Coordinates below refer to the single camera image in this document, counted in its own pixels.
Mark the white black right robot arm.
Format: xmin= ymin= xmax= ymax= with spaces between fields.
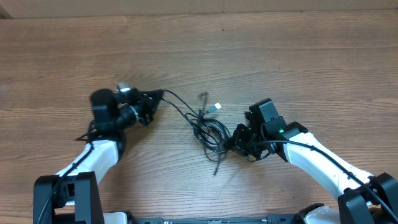
xmin=224 ymin=98 xmax=397 ymax=223

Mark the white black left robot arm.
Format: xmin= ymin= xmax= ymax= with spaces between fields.
xmin=33 ymin=85 xmax=164 ymax=223

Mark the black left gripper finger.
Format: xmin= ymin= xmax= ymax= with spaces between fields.
xmin=150 ymin=98 xmax=162 ymax=116
xmin=141 ymin=89 xmax=164 ymax=101

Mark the black USB cable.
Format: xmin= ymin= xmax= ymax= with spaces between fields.
xmin=160 ymin=90 xmax=233 ymax=177

